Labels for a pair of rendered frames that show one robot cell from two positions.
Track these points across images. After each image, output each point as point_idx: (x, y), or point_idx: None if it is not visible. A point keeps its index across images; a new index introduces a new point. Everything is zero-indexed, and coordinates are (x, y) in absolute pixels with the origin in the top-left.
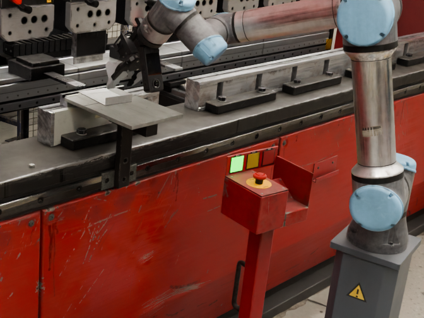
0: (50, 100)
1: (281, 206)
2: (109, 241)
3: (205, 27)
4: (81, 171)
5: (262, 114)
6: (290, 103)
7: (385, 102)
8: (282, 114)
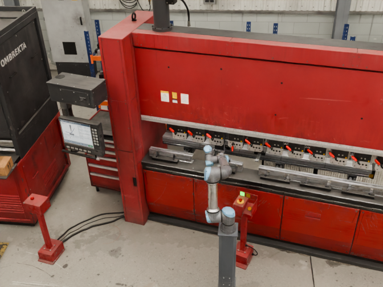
0: (230, 154)
1: (240, 210)
2: None
3: (207, 158)
4: (203, 175)
5: (273, 185)
6: (289, 187)
7: (209, 194)
8: (284, 189)
